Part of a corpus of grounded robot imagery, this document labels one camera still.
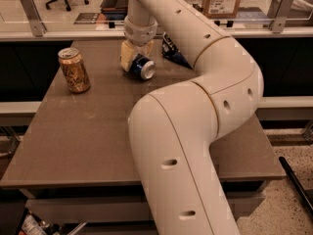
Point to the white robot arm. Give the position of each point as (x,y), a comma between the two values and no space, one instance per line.
(172,128)

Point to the dark open tray box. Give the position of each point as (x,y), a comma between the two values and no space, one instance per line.
(114,5)

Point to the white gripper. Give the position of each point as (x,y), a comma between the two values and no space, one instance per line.
(141,32)

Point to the metal glass bracket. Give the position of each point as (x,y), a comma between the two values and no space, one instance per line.
(37,26)
(278,16)

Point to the cardboard box with label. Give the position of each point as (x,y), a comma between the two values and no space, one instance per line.
(220,9)

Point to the black pole on floor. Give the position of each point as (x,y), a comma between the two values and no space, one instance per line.
(306,196)

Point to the blue pepsi can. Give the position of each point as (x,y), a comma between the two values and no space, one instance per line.
(143,67)

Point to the right metal glass bracket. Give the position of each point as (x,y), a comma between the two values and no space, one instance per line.
(278,16)

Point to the gold soda can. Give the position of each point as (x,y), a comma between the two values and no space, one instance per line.
(74,70)

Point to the blue chip bag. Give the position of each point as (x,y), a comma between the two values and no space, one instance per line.
(172,53)

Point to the left metal glass bracket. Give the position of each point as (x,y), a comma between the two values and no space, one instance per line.
(37,26)

